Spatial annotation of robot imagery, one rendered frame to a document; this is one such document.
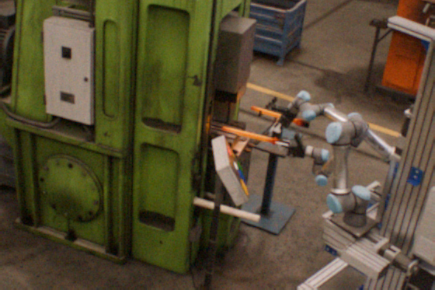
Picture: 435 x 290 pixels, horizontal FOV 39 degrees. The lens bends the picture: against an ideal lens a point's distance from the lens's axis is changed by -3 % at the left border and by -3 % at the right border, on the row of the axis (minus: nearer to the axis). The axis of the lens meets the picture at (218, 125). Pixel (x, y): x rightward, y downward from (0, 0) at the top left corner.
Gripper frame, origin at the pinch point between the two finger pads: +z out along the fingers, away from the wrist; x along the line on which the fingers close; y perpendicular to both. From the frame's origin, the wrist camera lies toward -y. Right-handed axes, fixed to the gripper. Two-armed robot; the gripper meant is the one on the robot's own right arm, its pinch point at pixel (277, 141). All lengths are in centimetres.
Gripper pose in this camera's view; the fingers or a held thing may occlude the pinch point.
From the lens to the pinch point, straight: 420.4
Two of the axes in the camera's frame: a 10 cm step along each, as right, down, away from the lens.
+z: -9.4, -2.3, 2.6
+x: 3.4, -4.3, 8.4
